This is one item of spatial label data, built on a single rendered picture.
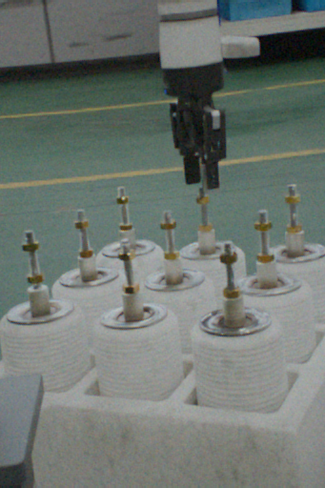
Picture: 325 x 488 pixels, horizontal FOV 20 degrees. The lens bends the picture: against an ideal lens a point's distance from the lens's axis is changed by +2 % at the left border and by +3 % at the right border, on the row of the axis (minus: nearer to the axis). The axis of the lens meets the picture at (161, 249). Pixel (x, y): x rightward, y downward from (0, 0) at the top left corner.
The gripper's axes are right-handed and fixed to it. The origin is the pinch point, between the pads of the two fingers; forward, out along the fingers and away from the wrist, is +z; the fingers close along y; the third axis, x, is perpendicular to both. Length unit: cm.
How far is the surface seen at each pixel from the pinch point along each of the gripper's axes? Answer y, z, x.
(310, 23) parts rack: -378, 15, 211
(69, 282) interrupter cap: 1.6, 9.8, -19.5
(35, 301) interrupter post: 10.5, 8.3, -25.2
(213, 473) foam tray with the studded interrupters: 30.4, 22.8, -13.1
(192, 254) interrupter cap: 0.9, 9.8, -2.5
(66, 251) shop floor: -99, 35, 1
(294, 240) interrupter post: 8.9, 8.0, 8.1
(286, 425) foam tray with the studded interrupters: 35.0, 17.1, -6.9
